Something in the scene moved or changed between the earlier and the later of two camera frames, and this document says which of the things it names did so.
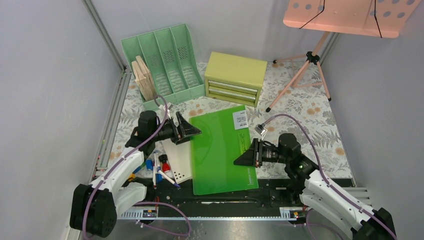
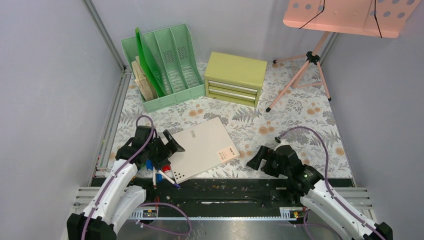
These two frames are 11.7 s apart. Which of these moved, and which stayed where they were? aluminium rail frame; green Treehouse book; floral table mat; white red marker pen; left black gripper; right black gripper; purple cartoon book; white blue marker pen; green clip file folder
Moved: green clip file folder; right black gripper; left black gripper
Stayed: purple cartoon book; aluminium rail frame; white blue marker pen; green Treehouse book; white red marker pen; floral table mat
